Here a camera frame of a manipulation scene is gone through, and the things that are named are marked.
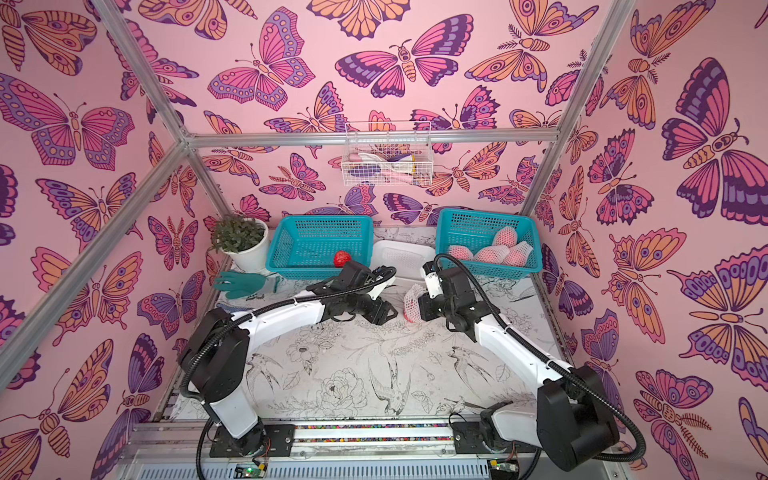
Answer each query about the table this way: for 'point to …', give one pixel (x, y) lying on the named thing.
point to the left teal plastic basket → (303, 247)
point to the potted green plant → (244, 240)
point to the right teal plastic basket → (490, 243)
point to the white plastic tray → (406, 257)
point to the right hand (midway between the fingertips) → (423, 296)
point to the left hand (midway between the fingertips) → (394, 308)
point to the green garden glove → (239, 285)
